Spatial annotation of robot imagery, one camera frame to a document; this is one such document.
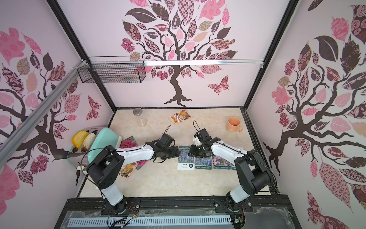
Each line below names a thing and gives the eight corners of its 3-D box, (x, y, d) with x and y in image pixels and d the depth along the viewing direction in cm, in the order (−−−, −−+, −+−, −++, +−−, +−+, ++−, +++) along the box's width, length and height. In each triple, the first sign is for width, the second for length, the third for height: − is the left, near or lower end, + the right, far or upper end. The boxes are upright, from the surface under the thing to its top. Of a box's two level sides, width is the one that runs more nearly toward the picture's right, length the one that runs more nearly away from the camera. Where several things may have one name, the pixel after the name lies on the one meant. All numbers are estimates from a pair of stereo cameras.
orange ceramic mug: (227, 134, 105) (230, 127, 98) (225, 123, 112) (227, 116, 105) (239, 134, 105) (242, 127, 98) (235, 123, 112) (238, 116, 105)
